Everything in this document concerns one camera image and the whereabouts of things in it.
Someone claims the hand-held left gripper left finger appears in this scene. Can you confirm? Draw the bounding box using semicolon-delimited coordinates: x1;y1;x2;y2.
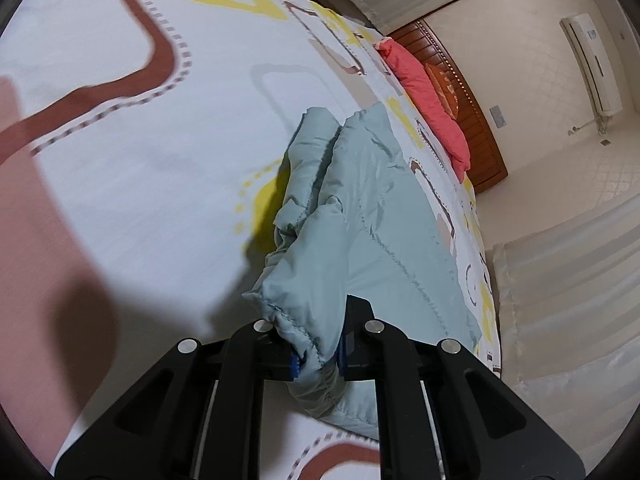
54;319;301;480

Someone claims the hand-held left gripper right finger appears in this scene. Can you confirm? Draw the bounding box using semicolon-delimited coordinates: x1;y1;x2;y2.
336;294;586;480

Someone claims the light green puffer jacket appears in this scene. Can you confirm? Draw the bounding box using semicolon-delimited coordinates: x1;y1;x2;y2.
241;101;483;442

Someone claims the long cream curtain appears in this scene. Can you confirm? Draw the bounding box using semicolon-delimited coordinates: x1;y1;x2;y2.
492;195;640;411

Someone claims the patterned white bed sheet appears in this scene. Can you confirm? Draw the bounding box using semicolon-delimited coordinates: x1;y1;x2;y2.
0;0;501;480

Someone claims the wooden headboard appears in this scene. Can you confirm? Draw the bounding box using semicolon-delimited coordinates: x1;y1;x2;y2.
387;19;508;195

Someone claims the pink pillow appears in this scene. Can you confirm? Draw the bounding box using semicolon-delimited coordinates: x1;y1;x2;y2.
376;37;472;181

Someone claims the orange cushion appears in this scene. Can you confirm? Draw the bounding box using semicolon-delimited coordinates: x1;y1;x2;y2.
424;62;462;120

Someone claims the air conditioner pipe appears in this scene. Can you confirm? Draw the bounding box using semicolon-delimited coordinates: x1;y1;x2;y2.
567;112;612;136

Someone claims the white air conditioner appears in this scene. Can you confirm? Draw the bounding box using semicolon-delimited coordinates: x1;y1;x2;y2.
560;12;623;115

